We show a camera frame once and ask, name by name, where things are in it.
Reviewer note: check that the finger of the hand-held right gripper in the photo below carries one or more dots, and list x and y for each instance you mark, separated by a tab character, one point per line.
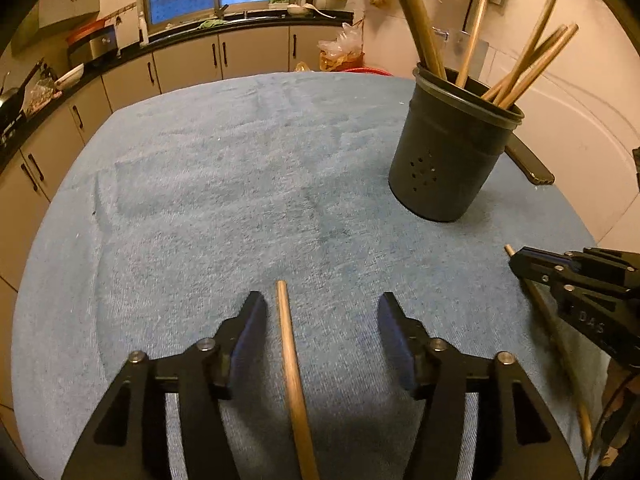
617	265
537	267

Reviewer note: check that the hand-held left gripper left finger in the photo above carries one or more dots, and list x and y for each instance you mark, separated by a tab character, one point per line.
250	330

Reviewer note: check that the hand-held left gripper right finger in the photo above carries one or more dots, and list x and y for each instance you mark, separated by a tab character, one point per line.
393	330

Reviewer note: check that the wooden chopstick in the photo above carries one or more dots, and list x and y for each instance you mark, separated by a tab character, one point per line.
474	32
415	15
535	34
555	51
547	42
560	360
295	385

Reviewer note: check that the black utensil holder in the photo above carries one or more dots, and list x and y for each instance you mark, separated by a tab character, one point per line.
450	160

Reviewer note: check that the blue towel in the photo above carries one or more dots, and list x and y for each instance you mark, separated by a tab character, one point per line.
250	185

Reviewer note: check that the red plastic basin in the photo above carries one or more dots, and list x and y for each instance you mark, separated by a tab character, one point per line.
370	71

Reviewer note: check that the small hanging plastic bag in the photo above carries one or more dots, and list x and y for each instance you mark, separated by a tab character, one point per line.
342	50

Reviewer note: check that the green cloth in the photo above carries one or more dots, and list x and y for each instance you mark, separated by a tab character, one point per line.
210	23

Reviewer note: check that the white bowl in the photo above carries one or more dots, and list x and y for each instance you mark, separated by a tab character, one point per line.
70	78

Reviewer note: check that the plastic bag of food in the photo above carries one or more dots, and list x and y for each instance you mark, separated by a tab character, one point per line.
38	96

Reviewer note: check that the white bottle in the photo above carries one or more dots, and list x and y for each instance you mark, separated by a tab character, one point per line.
143	31

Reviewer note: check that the silver countertop oven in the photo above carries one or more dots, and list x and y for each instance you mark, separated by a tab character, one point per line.
96	46

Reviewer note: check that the white ladle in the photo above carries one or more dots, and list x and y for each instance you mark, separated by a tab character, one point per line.
300	9

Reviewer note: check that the red plastic bowl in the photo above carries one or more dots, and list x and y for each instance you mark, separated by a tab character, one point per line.
85	30

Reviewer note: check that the small upper cabinet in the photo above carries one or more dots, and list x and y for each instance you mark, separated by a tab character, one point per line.
70	2

